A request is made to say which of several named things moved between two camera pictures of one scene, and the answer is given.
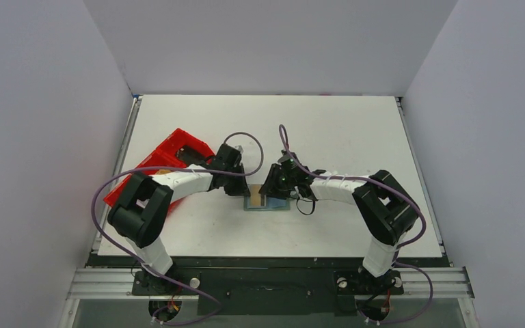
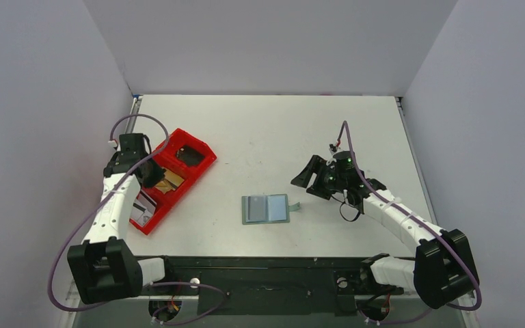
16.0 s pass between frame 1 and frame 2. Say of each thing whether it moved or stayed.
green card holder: moved
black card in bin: stayed
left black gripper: moved
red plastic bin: stayed
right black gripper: moved
